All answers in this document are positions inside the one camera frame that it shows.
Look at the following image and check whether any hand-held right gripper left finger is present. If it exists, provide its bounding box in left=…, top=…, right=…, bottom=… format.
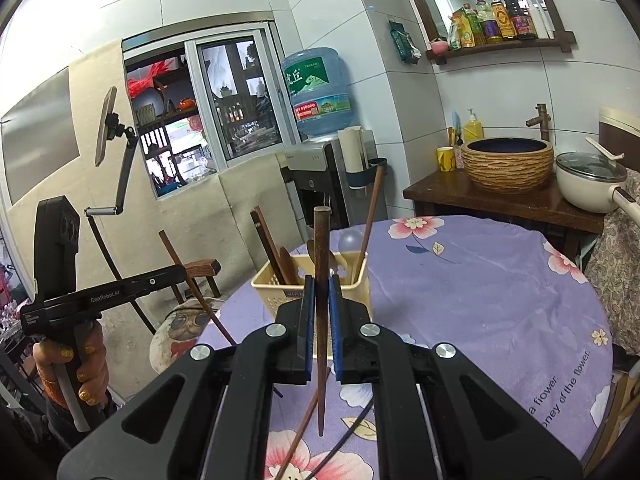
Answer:
left=56, top=274, right=317, bottom=480

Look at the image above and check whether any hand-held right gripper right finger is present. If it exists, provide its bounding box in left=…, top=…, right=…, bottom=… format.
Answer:
left=328, top=275, right=586, bottom=480

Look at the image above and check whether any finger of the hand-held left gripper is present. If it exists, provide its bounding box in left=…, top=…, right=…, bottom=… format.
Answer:
left=130, top=266, right=188, bottom=301

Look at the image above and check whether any cream plastic utensil basket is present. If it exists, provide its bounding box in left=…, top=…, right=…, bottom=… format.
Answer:
left=251, top=252, right=371, bottom=361

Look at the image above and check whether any person's left forearm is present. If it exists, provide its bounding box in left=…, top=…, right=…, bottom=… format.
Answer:
left=0, top=365, right=108, bottom=461

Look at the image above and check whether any person's left hand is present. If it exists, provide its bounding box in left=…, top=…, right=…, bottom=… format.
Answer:
left=32, top=319, right=111, bottom=407

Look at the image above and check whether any black curved stand pole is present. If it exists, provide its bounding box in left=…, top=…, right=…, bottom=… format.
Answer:
left=90, top=216, right=156, bottom=335

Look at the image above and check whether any wooden chair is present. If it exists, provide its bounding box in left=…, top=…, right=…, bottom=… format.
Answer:
left=172, top=258, right=222, bottom=306

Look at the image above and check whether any cat print chair cushion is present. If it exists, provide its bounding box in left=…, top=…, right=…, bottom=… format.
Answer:
left=150, top=297, right=227, bottom=376

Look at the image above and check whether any purple floral tablecloth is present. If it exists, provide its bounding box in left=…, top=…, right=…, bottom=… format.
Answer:
left=197, top=215, right=616, bottom=480

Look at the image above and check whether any black smartphone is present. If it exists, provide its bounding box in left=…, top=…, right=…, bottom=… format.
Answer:
left=95, top=86, right=119, bottom=167

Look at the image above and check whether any blue cup holder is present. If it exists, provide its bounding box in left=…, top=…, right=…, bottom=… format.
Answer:
left=350, top=157, right=388, bottom=190

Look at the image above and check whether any grey water dispenser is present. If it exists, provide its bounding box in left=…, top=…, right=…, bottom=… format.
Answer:
left=280, top=132, right=388, bottom=241

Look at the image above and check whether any aluminium sliding window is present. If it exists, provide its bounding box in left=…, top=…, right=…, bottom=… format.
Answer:
left=122, top=22, right=301, bottom=201

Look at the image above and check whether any dark wooden sideboard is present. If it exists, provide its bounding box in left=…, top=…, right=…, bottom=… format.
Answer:
left=402, top=170, right=608, bottom=261

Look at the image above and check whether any woven pattern wash basin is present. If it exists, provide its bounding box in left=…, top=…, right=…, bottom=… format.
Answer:
left=460, top=137, right=555, bottom=195

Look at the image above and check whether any blue water bottle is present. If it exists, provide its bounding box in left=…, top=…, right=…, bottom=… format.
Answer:
left=281, top=47, right=353, bottom=137

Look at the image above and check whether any yellow soap pump bottle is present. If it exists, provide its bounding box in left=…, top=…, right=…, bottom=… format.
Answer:
left=463, top=108, right=485, bottom=143

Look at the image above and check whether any cream saucepan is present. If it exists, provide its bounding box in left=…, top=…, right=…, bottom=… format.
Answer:
left=555, top=151, right=640, bottom=216

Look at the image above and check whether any floral cloth cover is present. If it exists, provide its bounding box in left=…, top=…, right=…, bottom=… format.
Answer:
left=582, top=167, right=640, bottom=356

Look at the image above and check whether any bronze faucet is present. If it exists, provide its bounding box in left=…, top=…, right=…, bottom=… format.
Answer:
left=525, top=103, right=553, bottom=142

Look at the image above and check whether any green hanging packet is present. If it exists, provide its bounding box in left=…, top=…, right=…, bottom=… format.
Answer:
left=389, top=20, right=422, bottom=66

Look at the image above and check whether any glass pot lid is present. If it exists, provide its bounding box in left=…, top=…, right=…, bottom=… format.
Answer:
left=556, top=152, right=628, bottom=183

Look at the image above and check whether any yellow green seasoning packet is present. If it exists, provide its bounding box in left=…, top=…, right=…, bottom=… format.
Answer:
left=451, top=8, right=470, bottom=51

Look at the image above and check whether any white ladle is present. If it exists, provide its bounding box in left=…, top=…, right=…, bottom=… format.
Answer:
left=585, top=137, right=626, bottom=163

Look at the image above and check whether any green label oil bottle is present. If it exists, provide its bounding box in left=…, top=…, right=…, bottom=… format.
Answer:
left=462, top=4, right=486, bottom=48

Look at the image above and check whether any brown and cream rice cooker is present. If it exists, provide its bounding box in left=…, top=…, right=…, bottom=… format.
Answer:
left=597, top=106, right=640, bottom=161

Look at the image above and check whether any yellow label sauce bottle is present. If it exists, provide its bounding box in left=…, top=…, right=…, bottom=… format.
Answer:
left=491, top=0, right=516, bottom=41

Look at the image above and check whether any dark soy sauce bottle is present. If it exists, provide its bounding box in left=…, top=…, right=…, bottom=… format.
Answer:
left=501, top=0, right=538, bottom=41

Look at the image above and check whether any white bottle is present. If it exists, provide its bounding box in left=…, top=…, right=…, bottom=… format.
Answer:
left=525, top=0, right=556, bottom=40

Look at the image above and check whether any black cable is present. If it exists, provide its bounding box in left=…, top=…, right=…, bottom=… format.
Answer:
left=307, top=397, right=377, bottom=480

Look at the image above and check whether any grey wall board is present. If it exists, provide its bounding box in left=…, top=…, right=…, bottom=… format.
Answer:
left=0, top=67, right=81, bottom=206

